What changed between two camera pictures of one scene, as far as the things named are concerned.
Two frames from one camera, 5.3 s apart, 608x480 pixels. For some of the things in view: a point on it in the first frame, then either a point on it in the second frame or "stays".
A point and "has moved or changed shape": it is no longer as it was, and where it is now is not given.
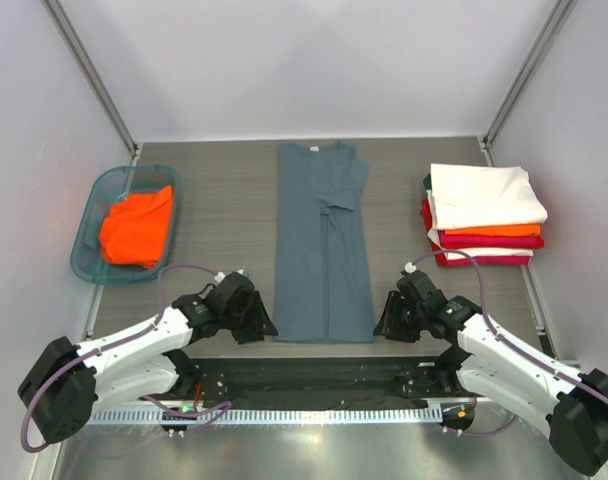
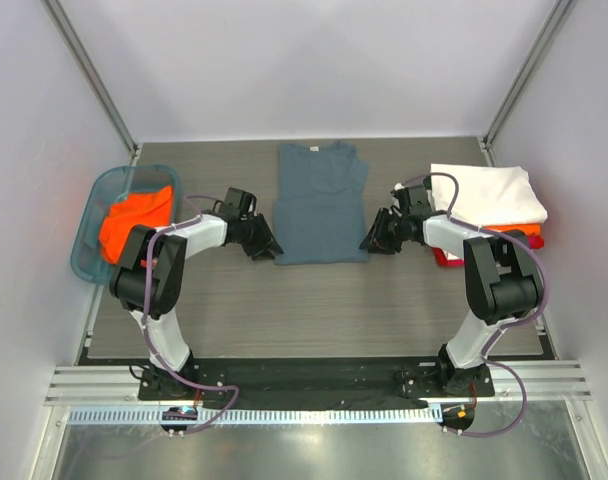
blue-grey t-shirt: [322, 290] has moved or changed shape
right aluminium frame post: [524, 74] stays
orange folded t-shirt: [496, 230] stays
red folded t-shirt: [439, 254] stays
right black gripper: [404, 314] → [387, 228]
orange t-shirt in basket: [136, 230] stays
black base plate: [326, 379] stays
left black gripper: [260, 323] → [265, 244]
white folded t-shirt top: [471, 195] stays
